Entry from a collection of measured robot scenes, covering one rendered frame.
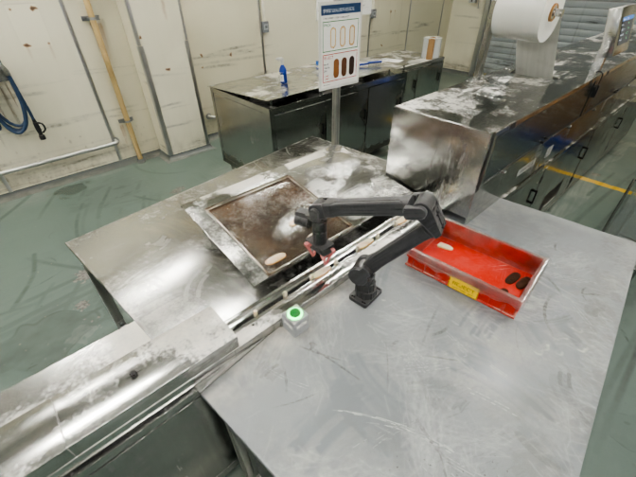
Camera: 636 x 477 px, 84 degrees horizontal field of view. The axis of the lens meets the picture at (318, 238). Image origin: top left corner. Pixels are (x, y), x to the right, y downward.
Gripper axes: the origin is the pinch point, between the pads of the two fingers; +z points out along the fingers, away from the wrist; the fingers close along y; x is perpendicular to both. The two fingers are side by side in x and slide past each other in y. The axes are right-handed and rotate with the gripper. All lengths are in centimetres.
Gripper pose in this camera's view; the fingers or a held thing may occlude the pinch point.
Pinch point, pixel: (319, 258)
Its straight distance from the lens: 143.5
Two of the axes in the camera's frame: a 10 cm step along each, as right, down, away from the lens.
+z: 0.1, 7.9, 6.1
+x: -7.4, 4.1, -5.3
